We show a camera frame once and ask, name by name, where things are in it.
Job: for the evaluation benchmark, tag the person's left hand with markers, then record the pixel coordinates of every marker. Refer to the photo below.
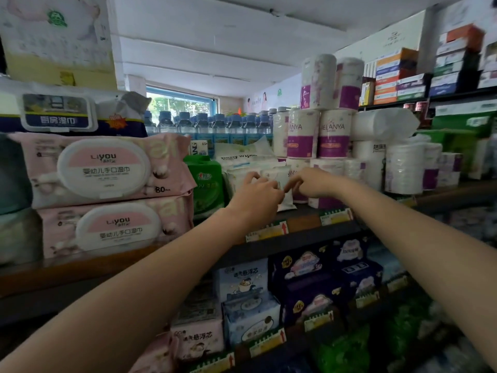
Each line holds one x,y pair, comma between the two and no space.
258,201

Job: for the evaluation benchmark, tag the person's right hand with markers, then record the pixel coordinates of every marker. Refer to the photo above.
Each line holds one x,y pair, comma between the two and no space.
322,182

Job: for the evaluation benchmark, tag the white baby wipes packets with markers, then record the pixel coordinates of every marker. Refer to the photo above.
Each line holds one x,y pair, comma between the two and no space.
240,155

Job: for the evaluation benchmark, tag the green wipes packets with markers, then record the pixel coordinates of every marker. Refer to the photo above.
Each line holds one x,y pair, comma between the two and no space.
205,190

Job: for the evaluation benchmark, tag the dark metal shelf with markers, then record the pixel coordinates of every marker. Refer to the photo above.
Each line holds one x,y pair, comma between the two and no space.
310,234

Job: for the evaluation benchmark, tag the pink wipes pack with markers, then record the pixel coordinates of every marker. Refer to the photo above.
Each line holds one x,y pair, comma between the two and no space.
167,159
174,213

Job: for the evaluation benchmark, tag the navy kitchen wipes pack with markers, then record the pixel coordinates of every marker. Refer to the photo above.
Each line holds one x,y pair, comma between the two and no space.
124,104

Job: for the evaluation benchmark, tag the teal lidded wipes pack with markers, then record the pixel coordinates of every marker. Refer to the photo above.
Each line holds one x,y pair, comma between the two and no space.
19,236

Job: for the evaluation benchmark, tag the teal Liyou wipes pack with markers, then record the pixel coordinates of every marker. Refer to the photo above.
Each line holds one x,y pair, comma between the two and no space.
15,178

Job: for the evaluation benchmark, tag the person's left forearm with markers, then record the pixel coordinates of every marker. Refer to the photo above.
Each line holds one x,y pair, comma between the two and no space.
108,306

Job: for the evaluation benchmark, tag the person's right forearm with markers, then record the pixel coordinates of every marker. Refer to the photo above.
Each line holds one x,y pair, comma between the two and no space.
435,252

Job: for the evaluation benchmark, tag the stack of purple-label toilet rolls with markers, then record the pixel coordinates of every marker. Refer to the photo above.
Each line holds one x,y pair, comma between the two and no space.
303,139

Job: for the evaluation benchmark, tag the row of pale tissue packs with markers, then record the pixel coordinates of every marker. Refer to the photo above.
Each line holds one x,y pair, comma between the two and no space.
248,279

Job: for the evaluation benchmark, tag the row of blue-capped water bottles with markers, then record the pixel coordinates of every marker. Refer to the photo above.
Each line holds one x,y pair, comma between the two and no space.
217,126

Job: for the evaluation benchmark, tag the blue framed window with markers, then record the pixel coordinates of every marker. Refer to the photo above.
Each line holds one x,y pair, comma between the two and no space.
178,104

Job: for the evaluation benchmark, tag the stack of orange white boxes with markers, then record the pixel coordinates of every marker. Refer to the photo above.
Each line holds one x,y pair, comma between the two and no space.
392,73

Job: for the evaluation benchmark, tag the row of small price tags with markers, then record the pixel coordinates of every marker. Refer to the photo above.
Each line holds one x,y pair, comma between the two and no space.
318,321

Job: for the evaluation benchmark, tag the green white carton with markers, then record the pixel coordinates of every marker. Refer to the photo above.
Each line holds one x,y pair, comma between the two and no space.
462,120

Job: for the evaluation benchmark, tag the stack of green tissue packs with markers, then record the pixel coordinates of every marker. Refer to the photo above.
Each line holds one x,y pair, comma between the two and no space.
341,353

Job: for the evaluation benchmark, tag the pillar poster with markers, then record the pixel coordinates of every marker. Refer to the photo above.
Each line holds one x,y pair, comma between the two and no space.
58,34

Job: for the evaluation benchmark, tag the wall poster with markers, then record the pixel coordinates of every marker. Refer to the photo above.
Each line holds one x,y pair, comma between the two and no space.
279,93

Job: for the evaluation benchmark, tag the black wall monitor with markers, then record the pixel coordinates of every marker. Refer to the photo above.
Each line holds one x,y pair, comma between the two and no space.
2,58

